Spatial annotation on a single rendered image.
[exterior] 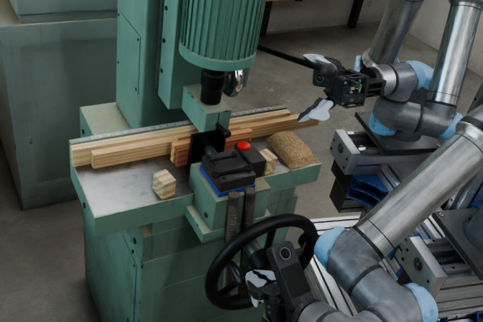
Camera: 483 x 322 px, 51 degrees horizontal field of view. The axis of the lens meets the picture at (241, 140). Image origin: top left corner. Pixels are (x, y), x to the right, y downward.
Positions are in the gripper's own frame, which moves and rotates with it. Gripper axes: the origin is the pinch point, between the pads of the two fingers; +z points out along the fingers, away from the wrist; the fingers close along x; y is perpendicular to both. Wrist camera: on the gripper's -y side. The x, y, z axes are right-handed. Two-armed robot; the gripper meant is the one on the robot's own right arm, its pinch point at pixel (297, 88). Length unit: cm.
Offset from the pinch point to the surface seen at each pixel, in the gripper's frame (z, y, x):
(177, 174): 23.1, -13.1, 22.5
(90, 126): 34, -53, 23
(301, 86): -147, -187, 71
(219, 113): 12.1, -13.7, 9.0
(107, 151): 37.6, -20.5, 16.9
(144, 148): 28.7, -20.0, 17.6
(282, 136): -7.7, -14.7, 18.5
